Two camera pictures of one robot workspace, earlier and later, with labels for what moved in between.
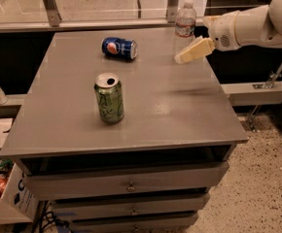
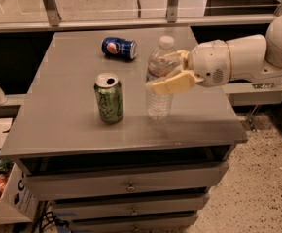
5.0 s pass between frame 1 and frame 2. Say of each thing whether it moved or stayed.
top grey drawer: stayed
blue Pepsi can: stayed
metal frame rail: stayed
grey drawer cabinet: stayed
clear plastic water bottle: moved
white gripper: moved
